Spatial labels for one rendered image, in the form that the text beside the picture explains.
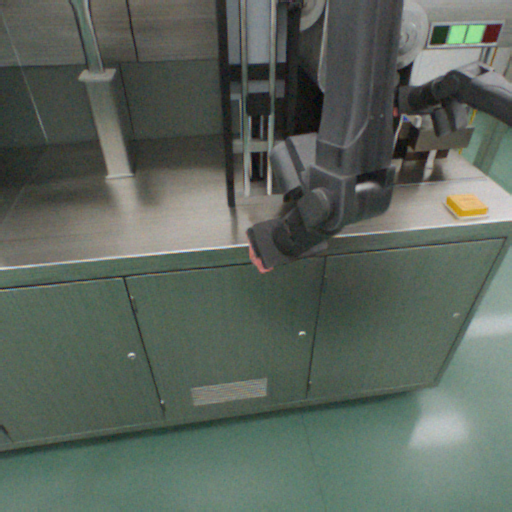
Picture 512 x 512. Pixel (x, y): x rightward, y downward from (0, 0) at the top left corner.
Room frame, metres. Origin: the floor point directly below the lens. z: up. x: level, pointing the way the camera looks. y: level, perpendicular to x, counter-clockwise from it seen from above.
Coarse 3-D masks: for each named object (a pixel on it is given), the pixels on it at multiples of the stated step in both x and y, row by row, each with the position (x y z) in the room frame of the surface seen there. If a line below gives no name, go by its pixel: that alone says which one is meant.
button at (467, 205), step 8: (448, 200) 0.86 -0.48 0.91; (456, 200) 0.85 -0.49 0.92; (464, 200) 0.85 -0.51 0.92; (472, 200) 0.85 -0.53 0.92; (480, 200) 0.85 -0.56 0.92; (456, 208) 0.83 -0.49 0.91; (464, 208) 0.81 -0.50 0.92; (472, 208) 0.81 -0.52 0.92; (480, 208) 0.81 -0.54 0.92; (488, 208) 0.82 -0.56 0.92; (464, 216) 0.81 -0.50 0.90
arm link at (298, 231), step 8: (296, 192) 0.41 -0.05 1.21; (304, 192) 0.40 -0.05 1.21; (296, 208) 0.41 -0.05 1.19; (288, 216) 0.42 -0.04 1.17; (296, 216) 0.40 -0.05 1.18; (288, 224) 0.41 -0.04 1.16; (296, 224) 0.39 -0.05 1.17; (304, 224) 0.38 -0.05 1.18; (296, 232) 0.39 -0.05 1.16; (304, 232) 0.38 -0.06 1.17; (312, 232) 0.37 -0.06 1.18; (320, 232) 0.37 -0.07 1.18; (328, 232) 0.37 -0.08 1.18; (336, 232) 0.38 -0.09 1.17; (296, 240) 0.40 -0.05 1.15; (304, 240) 0.39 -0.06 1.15; (312, 240) 0.38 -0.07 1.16; (320, 240) 0.38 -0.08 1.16
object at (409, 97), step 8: (400, 88) 1.01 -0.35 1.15; (408, 88) 1.01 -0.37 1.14; (416, 88) 0.98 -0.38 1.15; (400, 96) 1.00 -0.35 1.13; (408, 96) 1.00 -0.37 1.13; (416, 96) 0.96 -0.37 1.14; (400, 104) 0.99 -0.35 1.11; (408, 104) 0.99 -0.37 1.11; (416, 104) 0.96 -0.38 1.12; (424, 104) 0.94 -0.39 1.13; (400, 112) 0.98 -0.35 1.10; (408, 112) 0.98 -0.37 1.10; (416, 112) 0.98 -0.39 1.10; (424, 112) 0.99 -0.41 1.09
